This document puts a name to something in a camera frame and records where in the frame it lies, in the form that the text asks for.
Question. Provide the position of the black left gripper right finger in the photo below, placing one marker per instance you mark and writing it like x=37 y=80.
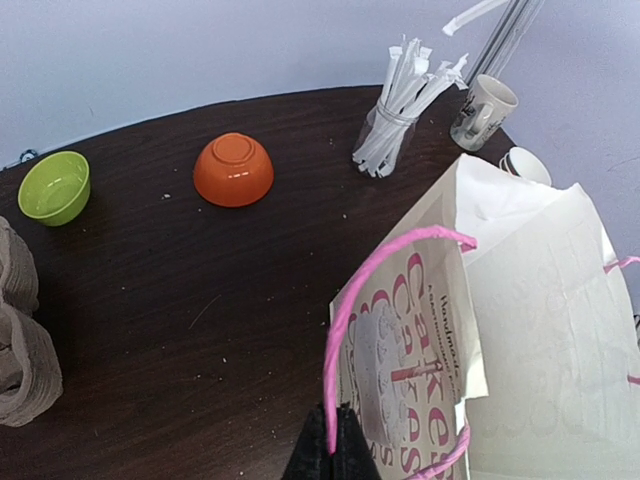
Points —
x=352 y=459

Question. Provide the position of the stack of brown paper cups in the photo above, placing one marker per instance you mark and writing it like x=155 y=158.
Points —
x=522 y=163

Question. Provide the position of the paper cakes bag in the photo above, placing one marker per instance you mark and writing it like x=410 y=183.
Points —
x=506 y=311

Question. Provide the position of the white ceramic mug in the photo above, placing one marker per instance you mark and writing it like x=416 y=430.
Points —
x=488 y=103

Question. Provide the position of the white stirrers in holder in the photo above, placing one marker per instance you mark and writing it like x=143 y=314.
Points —
x=409 y=88

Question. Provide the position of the orange plastic bowl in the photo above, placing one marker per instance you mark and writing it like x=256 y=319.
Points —
x=233 y=170

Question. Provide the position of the right aluminium frame post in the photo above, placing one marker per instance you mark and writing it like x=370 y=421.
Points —
x=503 y=42

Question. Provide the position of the green plastic bowl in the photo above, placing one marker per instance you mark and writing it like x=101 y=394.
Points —
x=56 y=190

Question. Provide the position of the single white stirrer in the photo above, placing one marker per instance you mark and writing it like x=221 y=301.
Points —
x=479 y=9

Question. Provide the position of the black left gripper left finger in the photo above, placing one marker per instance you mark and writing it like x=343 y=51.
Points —
x=310 y=459

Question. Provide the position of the cardboard cup carrier stack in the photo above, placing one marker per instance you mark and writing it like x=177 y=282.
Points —
x=31 y=377

